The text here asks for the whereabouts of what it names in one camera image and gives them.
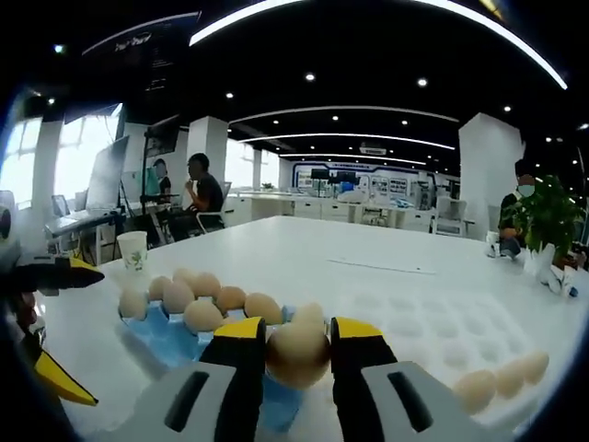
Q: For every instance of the ceiling air conditioner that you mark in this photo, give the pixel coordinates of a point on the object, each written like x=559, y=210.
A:
x=373, y=148

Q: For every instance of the small white cup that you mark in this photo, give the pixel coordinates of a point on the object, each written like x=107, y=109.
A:
x=492, y=241

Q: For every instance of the white mesh office chair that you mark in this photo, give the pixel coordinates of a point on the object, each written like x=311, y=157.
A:
x=451, y=212

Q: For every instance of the grey side desk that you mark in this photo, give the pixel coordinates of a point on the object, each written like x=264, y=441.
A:
x=78, y=225

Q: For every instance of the white power strip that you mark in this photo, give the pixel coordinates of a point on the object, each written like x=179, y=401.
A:
x=382, y=267

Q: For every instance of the white square pillar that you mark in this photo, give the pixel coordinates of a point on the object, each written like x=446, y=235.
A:
x=207, y=143
x=488, y=170

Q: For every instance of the green potted plant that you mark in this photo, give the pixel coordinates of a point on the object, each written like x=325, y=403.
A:
x=547, y=216

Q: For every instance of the person's left hand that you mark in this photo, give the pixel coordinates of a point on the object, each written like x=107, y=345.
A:
x=25, y=313

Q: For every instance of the black screen on stand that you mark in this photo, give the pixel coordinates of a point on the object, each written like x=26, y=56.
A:
x=163, y=136

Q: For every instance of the black desktop monitor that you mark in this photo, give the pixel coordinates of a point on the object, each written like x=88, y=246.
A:
x=346, y=175
x=320, y=173

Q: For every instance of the cluster of brown eggs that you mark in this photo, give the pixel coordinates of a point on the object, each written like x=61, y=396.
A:
x=476, y=391

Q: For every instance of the white paper cup green print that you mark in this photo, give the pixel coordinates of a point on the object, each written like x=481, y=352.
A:
x=132, y=251

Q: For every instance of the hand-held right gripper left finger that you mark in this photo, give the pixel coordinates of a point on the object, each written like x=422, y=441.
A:
x=184, y=405

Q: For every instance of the white foam egg holder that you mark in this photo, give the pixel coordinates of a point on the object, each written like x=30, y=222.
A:
x=414, y=322

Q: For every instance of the white table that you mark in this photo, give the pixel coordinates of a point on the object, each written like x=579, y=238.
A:
x=299, y=244

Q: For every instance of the blue framed display wall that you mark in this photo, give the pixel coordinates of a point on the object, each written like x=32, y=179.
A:
x=396, y=177

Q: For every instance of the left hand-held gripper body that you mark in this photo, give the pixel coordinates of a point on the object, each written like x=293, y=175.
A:
x=11, y=244

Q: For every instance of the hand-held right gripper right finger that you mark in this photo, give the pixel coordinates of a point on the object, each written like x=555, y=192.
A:
x=368, y=396

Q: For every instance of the computer monitor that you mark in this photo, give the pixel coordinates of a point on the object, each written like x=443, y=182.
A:
x=108, y=175

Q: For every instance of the blue egg tray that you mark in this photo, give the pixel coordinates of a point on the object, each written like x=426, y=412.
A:
x=170, y=338

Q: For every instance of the white cabinet row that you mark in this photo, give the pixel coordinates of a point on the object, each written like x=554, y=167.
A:
x=276, y=207

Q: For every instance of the grey rounded object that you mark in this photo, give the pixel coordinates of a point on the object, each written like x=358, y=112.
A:
x=511, y=250

